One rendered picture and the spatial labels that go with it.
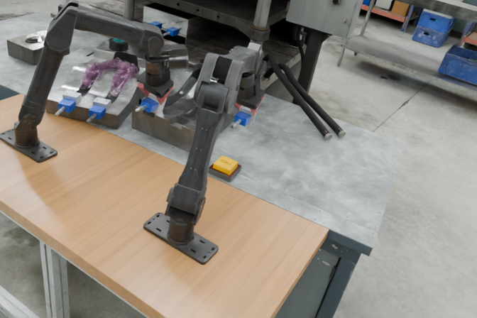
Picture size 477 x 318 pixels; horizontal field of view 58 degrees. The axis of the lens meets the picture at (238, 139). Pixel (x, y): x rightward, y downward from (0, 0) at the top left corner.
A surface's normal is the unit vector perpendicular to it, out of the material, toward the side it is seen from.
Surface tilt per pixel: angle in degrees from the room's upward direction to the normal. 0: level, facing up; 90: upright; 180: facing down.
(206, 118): 66
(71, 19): 90
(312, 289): 90
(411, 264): 0
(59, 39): 90
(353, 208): 0
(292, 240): 0
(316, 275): 90
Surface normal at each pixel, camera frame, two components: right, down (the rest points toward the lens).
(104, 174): 0.16, -0.84
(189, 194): -0.20, 0.08
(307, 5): -0.43, 0.41
